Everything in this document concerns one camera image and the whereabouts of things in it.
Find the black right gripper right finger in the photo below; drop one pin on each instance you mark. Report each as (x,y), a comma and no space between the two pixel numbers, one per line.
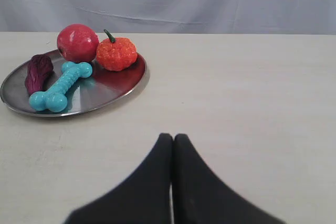
(199,196)

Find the purple toy leafy vegetable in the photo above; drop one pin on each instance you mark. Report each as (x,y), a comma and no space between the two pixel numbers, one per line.
(39,69)

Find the orange toy pumpkin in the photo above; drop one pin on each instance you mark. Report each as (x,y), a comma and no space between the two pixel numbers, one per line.
(116,53)

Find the turquoise toy bone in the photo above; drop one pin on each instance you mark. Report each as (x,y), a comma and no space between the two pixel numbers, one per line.
(54,99)

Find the round metal plate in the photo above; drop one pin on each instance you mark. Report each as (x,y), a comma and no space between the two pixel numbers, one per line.
(101,89)

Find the red toy apple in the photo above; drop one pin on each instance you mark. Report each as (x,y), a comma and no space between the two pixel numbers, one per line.
(77,43)

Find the white backdrop cloth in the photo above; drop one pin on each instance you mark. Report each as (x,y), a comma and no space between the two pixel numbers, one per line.
(173,16)

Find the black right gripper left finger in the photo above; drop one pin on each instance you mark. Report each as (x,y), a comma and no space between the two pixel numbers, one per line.
(144,197)

